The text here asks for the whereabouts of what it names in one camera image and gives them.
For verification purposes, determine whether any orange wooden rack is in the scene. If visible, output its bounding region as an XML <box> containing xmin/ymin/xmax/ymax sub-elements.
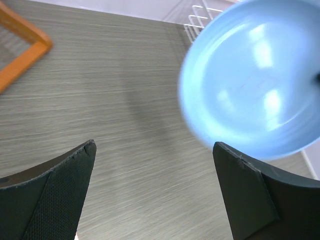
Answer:
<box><xmin>0</xmin><ymin>2</ymin><xmax>53</xmax><ymax>92</ymax></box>

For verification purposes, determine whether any white wire dish rack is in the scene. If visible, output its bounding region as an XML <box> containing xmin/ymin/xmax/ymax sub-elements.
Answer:
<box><xmin>182</xmin><ymin>0</ymin><xmax>320</xmax><ymax>180</ymax></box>

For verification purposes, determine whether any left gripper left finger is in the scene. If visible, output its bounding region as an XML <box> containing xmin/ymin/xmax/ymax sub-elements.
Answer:
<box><xmin>0</xmin><ymin>139</ymin><xmax>97</xmax><ymax>240</ymax></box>

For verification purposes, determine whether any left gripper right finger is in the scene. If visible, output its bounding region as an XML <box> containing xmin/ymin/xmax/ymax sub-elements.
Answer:
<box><xmin>212</xmin><ymin>142</ymin><xmax>320</xmax><ymax>240</ymax></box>

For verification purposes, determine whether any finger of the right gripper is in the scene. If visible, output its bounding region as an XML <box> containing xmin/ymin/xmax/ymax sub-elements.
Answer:
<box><xmin>312</xmin><ymin>72</ymin><xmax>320</xmax><ymax>88</ymax></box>

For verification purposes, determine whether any light blue plate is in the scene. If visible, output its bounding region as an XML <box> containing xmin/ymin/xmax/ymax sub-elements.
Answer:
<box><xmin>178</xmin><ymin>0</ymin><xmax>320</xmax><ymax>160</ymax></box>

